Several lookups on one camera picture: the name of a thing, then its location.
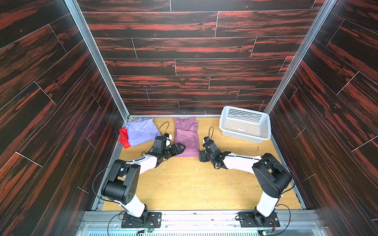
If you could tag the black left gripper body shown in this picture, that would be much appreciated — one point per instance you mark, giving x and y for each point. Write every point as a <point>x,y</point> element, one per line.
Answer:
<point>169,152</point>

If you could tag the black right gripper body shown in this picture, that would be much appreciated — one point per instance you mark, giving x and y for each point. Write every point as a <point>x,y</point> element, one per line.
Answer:
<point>205,155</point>

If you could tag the magenta t-shirt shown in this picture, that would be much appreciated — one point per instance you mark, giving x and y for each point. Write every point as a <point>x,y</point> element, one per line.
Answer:
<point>186,133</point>

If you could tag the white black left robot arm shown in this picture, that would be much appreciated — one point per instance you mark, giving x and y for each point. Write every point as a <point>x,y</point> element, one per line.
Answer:
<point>121,182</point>

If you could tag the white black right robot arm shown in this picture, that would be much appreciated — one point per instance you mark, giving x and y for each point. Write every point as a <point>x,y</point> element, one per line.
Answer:
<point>272,176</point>

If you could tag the folded lavender t-shirt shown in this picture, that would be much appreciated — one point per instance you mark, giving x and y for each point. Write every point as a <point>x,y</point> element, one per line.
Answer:
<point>141,130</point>

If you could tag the folded red t-shirt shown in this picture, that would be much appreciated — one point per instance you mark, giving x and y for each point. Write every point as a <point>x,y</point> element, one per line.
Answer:
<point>124,138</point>

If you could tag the white perforated plastic basket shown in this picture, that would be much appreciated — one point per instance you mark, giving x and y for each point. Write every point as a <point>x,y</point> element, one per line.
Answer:
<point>244,124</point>

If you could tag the aluminium back floor rail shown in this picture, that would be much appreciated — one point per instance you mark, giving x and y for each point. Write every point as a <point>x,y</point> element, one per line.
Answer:
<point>174,116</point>

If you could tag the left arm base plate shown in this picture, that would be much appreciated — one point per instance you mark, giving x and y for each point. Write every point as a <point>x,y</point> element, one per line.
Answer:
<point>149,220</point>

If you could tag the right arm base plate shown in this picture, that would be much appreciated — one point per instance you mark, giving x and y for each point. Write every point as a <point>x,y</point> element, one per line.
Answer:
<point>254,219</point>

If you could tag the aluminium front rail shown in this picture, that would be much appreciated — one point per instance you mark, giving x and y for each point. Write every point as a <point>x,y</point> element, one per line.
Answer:
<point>295,222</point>

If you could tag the aluminium right corner post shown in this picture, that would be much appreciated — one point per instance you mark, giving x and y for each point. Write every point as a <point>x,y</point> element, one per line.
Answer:
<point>314,29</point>

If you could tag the aluminium corner post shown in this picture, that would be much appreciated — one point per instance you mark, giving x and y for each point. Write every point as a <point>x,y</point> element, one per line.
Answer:
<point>314,29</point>
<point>84,30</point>

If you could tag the aluminium left corner post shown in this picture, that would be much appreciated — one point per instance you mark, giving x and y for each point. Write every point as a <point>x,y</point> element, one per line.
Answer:
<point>84,30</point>

